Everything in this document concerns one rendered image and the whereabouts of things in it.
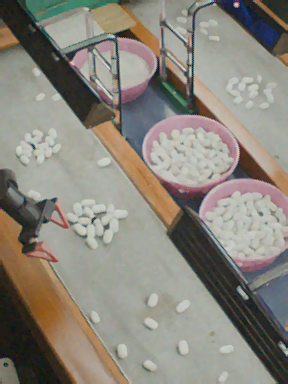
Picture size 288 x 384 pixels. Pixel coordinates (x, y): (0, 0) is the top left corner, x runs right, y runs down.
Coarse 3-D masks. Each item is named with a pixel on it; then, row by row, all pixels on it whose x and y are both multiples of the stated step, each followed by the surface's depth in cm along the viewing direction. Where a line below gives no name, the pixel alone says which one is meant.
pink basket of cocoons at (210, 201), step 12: (240, 180) 214; (252, 180) 214; (216, 192) 213; (228, 192) 215; (240, 192) 216; (252, 192) 216; (264, 192) 214; (276, 192) 212; (204, 204) 210; (276, 204) 213; (204, 216) 210; (276, 252) 199; (252, 264) 202; (264, 264) 204
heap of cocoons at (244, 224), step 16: (224, 208) 212; (240, 208) 212; (256, 208) 213; (272, 208) 212; (208, 224) 208; (224, 224) 210; (240, 224) 208; (256, 224) 208; (272, 224) 207; (224, 240) 206; (240, 240) 205; (256, 240) 204; (272, 240) 206; (240, 256) 202; (256, 256) 201
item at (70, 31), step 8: (80, 16) 261; (56, 24) 258; (64, 24) 258; (72, 24) 258; (80, 24) 258; (96, 24) 258; (48, 32) 256; (56, 32) 256; (64, 32) 255; (72, 32) 255; (80, 32) 255; (96, 32) 255; (56, 40) 253; (64, 40) 253; (72, 40) 252; (80, 40) 252
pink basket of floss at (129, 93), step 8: (120, 40) 254; (128, 40) 253; (104, 48) 255; (120, 48) 255; (128, 48) 255; (136, 48) 253; (144, 48) 251; (80, 56) 251; (144, 56) 252; (152, 56) 248; (80, 64) 251; (152, 64) 248; (152, 72) 242; (144, 80) 240; (112, 88) 238; (128, 88) 238; (136, 88) 242; (144, 88) 248; (104, 96) 243; (128, 96) 244; (136, 96) 247
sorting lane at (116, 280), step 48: (0, 96) 242; (48, 96) 241; (0, 144) 229; (96, 144) 227; (48, 192) 217; (96, 192) 216; (48, 240) 207; (96, 240) 207; (144, 240) 206; (96, 288) 198; (144, 288) 197; (192, 288) 197; (144, 336) 189; (192, 336) 188; (240, 336) 187
